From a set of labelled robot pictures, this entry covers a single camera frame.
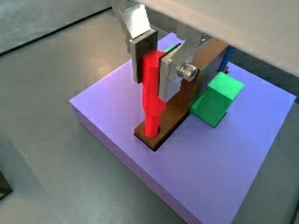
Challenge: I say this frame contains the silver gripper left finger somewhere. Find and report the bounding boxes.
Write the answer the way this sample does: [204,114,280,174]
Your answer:
[111,0,157,83]

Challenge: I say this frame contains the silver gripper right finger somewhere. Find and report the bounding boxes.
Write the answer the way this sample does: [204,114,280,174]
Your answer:
[159,24,211,102]

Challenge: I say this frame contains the red cylindrical peg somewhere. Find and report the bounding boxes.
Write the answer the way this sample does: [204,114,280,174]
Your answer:
[143,51,165,138]

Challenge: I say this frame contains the purple base board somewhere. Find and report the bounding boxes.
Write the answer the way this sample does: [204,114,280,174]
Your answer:
[68,31,298,224]

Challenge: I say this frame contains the green block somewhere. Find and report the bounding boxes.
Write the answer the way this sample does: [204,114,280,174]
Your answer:
[164,45,175,53]
[191,72,244,128]

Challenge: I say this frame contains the blue hexagonal peg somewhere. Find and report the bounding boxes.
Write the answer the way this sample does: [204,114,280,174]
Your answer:
[219,45,235,72]

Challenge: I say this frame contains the brown L-shaped block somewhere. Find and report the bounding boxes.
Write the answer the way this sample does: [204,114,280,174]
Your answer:
[135,38,228,151]

